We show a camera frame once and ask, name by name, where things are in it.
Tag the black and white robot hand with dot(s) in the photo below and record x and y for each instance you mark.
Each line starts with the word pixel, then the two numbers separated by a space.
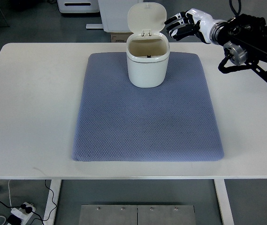
pixel 194 22

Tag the white power strip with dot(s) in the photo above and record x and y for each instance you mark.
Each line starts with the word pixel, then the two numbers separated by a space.
pixel 24 212

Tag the white trash bin with lid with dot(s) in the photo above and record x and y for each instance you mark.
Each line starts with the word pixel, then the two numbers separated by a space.
pixel 147 49

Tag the white appliance with slot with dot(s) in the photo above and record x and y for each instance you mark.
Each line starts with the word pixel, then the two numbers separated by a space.
pixel 78 6

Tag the white table leg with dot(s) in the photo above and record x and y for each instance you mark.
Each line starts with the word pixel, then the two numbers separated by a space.
pixel 223 201
pixel 52 201

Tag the white table left leg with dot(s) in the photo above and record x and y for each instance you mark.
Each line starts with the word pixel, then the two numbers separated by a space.
pixel 52 201

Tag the cardboard box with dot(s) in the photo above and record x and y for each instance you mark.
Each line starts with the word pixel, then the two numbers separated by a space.
pixel 119 37

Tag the grey metal floor plate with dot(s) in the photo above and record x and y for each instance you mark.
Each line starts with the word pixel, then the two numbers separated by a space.
pixel 137 215

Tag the white table right leg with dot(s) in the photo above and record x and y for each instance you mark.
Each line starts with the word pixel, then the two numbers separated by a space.
pixel 223 201

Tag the blue textured mat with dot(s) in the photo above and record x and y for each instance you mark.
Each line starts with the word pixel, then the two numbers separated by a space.
pixel 173 122

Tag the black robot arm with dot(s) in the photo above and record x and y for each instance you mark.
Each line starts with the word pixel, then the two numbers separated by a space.
pixel 244 40

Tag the white cabinet background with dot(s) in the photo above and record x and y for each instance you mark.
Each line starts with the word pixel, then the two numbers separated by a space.
pixel 114 16

